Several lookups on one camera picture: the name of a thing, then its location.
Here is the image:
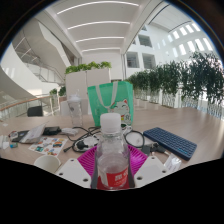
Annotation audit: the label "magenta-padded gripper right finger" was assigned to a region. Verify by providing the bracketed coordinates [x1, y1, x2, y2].
[127, 144, 169, 189]

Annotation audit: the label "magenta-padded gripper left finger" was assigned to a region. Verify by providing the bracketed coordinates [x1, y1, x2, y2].
[54, 145, 100, 190]

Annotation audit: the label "clear red-label water bottle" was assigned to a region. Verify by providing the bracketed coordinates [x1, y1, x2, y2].
[95, 112, 131, 191]

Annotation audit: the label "white plastic packet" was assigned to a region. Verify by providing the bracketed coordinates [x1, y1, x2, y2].
[164, 153, 183, 173]

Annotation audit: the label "white checked cup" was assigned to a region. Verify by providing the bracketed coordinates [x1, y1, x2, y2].
[33, 154, 63, 175]

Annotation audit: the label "colourful sticker sheet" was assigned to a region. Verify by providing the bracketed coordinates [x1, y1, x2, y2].
[28, 135, 69, 158]

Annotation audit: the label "dark blue keyboard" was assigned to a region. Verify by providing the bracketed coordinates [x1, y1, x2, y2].
[143, 126, 198, 162]

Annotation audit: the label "white power adapter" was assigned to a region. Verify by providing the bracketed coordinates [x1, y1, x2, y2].
[60, 127, 80, 136]

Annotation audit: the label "black power adapter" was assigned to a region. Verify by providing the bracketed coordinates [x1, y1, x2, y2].
[42, 125, 62, 136]

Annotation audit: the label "clear plastic tumbler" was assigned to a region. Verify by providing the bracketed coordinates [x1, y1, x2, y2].
[66, 93, 84, 128]

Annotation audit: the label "black notebook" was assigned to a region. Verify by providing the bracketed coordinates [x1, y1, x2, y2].
[11, 129, 31, 144]

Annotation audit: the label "black chair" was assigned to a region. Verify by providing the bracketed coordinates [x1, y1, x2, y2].
[27, 105, 44, 118]

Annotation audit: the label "green tote bag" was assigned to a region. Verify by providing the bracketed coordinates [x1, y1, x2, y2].
[87, 80, 135, 128]

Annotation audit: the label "tall planter with greenery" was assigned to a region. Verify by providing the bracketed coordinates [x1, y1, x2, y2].
[49, 85, 67, 104]

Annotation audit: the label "glass balustrade wooden handrail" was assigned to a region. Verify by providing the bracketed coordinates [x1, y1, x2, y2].
[0, 94, 54, 121]

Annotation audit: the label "white cabinet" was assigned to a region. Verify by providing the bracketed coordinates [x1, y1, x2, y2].
[65, 68, 113, 101]

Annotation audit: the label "row of green bushes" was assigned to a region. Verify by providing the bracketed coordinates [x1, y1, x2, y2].
[125, 51, 224, 116]

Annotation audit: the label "green plants on cabinet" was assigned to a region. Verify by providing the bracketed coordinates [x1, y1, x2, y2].
[64, 61, 113, 75]

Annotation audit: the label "ceiling light strips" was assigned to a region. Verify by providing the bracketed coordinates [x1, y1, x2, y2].
[55, 0, 141, 54]

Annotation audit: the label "black cables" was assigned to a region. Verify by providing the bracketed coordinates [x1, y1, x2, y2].
[63, 124, 168, 155]

